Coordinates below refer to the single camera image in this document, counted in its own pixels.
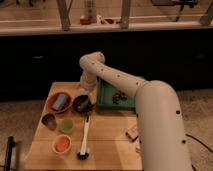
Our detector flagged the white handled brush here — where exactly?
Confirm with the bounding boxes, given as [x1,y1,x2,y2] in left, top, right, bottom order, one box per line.
[77,116,90,160]

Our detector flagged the small bowl with orange contents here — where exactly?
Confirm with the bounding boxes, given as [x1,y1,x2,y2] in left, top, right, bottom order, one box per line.
[52,134,71,155]

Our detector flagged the black cable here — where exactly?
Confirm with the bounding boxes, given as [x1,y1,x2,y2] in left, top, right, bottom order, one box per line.
[185,133,213,154]

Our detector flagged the metal cup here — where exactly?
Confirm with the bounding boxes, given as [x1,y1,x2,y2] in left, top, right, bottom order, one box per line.
[41,113,57,131]

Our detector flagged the small wooden block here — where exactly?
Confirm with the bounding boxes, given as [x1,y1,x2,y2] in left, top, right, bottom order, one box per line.
[135,142,141,153]

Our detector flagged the grey blue cup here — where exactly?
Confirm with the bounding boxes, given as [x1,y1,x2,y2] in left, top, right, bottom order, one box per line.
[52,94,68,111]

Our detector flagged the red object on shelf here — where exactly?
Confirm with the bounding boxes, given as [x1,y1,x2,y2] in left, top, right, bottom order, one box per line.
[80,18,92,25]

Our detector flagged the black pole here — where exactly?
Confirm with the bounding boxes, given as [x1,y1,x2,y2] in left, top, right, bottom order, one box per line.
[4,136,15,171]

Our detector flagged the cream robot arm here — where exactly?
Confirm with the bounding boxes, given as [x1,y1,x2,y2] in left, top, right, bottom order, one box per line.
[79,52,193,171]

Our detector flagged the green cup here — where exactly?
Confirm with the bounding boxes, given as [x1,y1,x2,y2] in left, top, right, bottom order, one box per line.
[59,119,73,134]

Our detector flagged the white object on shelf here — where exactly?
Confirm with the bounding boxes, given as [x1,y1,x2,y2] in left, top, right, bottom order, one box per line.
[97,15,120,25]

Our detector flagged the dark purple bowl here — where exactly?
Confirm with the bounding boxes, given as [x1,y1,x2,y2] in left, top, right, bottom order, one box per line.
[72,95,94,113]

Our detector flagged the green tray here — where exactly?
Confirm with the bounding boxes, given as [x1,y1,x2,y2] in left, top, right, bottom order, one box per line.
[97,79,135,111]

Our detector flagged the dark items in tray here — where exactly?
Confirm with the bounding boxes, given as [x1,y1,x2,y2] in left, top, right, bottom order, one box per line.
[112,91,127,104]

